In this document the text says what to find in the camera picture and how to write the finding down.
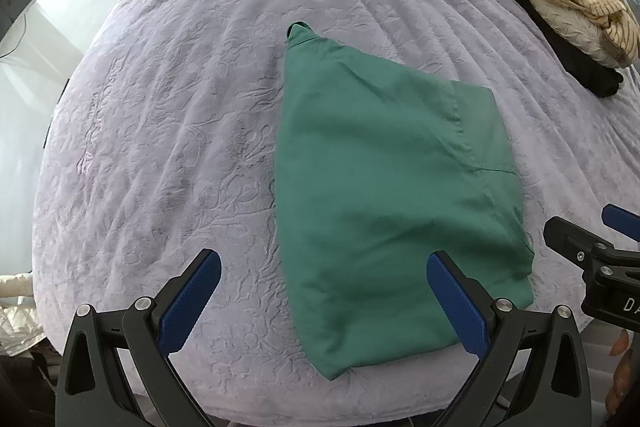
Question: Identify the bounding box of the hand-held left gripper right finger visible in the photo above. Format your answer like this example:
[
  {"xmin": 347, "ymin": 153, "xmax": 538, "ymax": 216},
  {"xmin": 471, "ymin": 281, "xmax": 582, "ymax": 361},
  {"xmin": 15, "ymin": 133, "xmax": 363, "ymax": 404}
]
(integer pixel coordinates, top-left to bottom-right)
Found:
[{"xmin": 426, "ymin": 250, "xmax": 593, "ymax": 427}]

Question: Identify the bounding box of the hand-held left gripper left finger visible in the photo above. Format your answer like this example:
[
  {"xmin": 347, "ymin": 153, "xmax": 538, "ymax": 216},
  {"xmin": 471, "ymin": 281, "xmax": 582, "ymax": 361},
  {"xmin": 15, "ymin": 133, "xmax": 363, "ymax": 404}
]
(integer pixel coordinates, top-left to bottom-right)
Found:
[{"xmin": 56, "ymin": 248, "xmax": 222, "ymax": 427}]

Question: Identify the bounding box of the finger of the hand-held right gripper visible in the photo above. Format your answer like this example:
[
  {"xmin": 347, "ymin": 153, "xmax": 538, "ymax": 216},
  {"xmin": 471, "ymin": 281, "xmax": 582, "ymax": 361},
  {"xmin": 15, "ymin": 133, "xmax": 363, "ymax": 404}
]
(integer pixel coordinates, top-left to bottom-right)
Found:
[
  {"xmin": 602, "ymin": 204, "xmax": 640, "ymax": 242},
  {"xmin": 544, "ymin": 217, "xmax": 618, "ymax": 278}
]

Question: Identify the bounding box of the green work jacket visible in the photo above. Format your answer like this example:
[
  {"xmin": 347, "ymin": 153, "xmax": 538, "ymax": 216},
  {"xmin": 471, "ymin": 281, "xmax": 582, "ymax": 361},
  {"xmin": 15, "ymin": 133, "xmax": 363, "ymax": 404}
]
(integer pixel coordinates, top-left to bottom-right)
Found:
[{"xmin": 274, "ymin": 22, "xmax": 535, "ymax": 382}]

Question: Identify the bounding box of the person's right hand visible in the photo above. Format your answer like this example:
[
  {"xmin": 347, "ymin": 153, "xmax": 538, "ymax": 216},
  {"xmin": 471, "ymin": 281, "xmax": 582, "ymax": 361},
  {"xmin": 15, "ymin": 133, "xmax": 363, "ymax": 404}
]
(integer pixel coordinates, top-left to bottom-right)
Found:
[{"xmin": 605, "ymin": 329, "xmax": 632, "ymax": 415}]

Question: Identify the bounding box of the black garment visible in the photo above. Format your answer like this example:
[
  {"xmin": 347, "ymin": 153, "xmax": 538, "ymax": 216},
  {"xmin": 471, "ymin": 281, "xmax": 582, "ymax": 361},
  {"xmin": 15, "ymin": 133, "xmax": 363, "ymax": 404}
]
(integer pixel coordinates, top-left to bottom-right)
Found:
[{"xmin": 505, "ymin": 0, "xmax": 625, "ymax": 99}]

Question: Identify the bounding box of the cream cloth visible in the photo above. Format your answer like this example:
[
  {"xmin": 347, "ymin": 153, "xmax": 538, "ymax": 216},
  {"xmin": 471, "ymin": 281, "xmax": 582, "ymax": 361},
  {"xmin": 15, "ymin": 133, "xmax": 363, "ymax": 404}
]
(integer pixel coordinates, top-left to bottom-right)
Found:
[{"xmin": 0, "ymin": 274, "xmax": 46, "ymax": 358}]

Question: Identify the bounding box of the lavender quilted bedspread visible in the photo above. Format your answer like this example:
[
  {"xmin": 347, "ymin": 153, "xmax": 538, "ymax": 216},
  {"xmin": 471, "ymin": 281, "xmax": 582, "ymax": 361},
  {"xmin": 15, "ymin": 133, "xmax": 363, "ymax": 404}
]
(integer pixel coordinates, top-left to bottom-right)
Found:
[{"xmin": 31, "ymin": 0, "xmax": 640, "ymax": 427}]

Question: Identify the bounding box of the cream knitted garment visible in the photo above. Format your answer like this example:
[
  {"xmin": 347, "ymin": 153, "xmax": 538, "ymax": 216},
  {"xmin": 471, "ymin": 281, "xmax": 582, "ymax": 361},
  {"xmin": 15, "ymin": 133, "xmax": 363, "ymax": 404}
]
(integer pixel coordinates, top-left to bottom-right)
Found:
[{"xmin": 525, "ymin": 0, "xmax": 636, "ymax": 68}]

